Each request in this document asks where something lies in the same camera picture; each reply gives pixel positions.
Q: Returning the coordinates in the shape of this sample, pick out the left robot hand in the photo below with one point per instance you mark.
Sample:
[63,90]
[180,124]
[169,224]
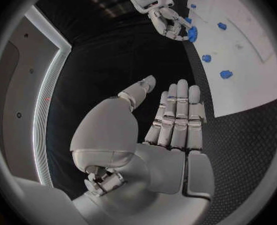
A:
[157,165]

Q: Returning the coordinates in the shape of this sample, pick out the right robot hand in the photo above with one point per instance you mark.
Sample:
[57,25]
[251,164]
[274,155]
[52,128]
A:
[160,23]

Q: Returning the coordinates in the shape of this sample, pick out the white task board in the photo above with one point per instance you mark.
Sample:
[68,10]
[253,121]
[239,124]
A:
[241,63]

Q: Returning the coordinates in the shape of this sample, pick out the blue peg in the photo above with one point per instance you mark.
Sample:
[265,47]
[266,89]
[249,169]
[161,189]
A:
[188,19]
[193,6]

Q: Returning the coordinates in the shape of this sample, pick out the blue plug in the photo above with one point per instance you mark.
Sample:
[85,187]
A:
[222,25]
[226,74]
[206,58]

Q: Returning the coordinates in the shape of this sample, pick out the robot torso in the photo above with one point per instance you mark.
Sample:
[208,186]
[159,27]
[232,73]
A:
[19,97]

